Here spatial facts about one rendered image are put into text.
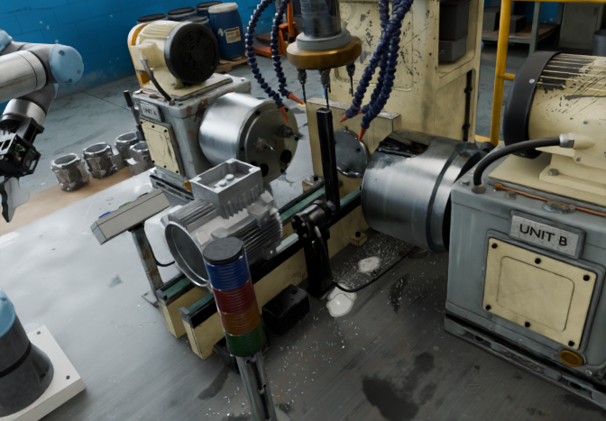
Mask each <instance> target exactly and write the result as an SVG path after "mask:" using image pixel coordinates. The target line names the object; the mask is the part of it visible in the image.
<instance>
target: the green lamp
mask: <svg viewBox="0 0 606 421"><path fill-rule="evenodd" d="M224 332H225V338H226V341H227V344H228V347H229V348H230V350H231V351H232V352H234V353H237V354H248V353H251V352H255V351H256V350H258V349H259V348H260V347H261V346H262V344H263V341H264V332H263V328H262V320H260V323H259V324H258V325H257V326H256V327H255V328H254V329H253V330H252V331H251V332H249V333H247V334H240V335H233V334H229V333H227V332H226V331H225V330H224Z"/></svg>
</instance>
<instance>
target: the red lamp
mask: <svg viewBox="0 0 606 421"><path fill-rule="evenodd" d="M211 288H212V290H213V293H214V297H215V301H216V306H217V308H218V309H219V310H221V311H222V312H225V313H229V314H232V313H238V312H241V311H244V310H245V309H247V308H248V307H250V306H251V305H252V303H253V302H254V300H255V292H254V287H253V280H252V276H251V274H250V278H249V279H248V280H247V281H246V282H245V283H244V284H243V285H242V286H240V287H238V288H233V289H228V290H221V289H217V288H214V287H213V286H212V285H211Z"/></svg>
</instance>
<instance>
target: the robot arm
mask: <svg viewBox="0 0 606 421"><path fill-rule="evenodd" d="M83 70H84V64H83V60H82V58H81V56H80V54H79V53H78V51H77V50H75V49H74V48H72V47H70V46H64V45H60V44H39V43H28V42H14V41H13V40H12V37H11V36H9V35H8V34H7V33H6V32H5V31H4V30H1V29H0V104H1V103H3V102H6V101H9V100H10V102H9V104H8V105H7V107H6V109H5V111H4V113H3V115H2V120H1V122H0V128H1V130H2V131H1V132H0V177H1V176H4V181H3V182H1V183H0V193H1V196H2V201H1V205H2V208H3V211H2V216H3V218H4V219H5V221H6V222H7V223H11V221H12V219H13V217H14V212H15V208H16V207H18V206H20V205H22V204H24V203H26V202H27V201H28V200H29V198H30V196H29V193H28V192H27V191H25V190H22V189H20V185H19V178H20V177H24V176H26V175H31V174H33V172H34V170H35V168H36V166H37V163H38V161H39V159H40V156H41V154H40V153H39V152H37V151H36V148H35V147H34V146H33V145H32V144H33V142H34V140H35V138H36V135H37V134H39V133H43V131H44V129H45V128H44V127H42V124H43V122H44V119H45V117H46V115H47V113H48V112H49V109H50V107H51V104H52V102H53V100H54V99H55V97H56V95H57V90H58V87H59V84H61V85H66V84H74V83H76V82H78V81H79V80H80V78H81V77H82V74H83ZM31 149H32V150H31ZM33 151H34V152H33ZM35 153H36V154H35ZM34 160H36V161H35V164H34V166H33V168H32V169H29V168H30V167H31V165H32V162H33V161H34ZM53 375H54V367H53V364H52V362H51V359H50V357H49V356H48V355H47V353H45V352H44V351H42V350H41V349H40V348H38V347H37V346H36V345H34V344H33V343H31V341H30V339H29V337H28V335H27V333H26V332H25V330H24V328H23V325H22V323H21V321H20V319H19V317H18V315H17V314H16V312H15V308H14V304H13V302H12V301H11V299H10V298H9V297H8V296H7V295H6V294H5V293H4V292H3V290H1V289H0V417H4V416H10V415H12V414H15V413H17V412H19V411H21V410H23V409H25V408H27V407H28V406H30V405H31V404H32V403H33V402H35V401H36V400H37V399H38V398H39V397H40V396H41V395H42V394H43V393H44V392H45V391H46V389H47V388H48V387H49V386H50V384H51V381H52V379H53Z"/></svg>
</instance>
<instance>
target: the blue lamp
mask: <svg viewBox="0 0 606 421"><path fill-rule="evenodd" d="M204 262H205V265H206V268H207V274H208V277H209V280H210V284H211V285H212V286H213V287H214V288H217V289H221V290H228V289H233V288H238V287H240V286H242V285H243V284H244V283H245V282H246V281H247V280H248V279H249V278H250V274H251V272H250V268H249V263H248V260H247V256H246V251H245V248H244V251H243V254H242V255H241V256H240V257H239V258H237V259H236V260H235V261H232V262H229V263H227V264H221V265H216V264H211V263H208V262H206V261H205V260H204Z"/></svg>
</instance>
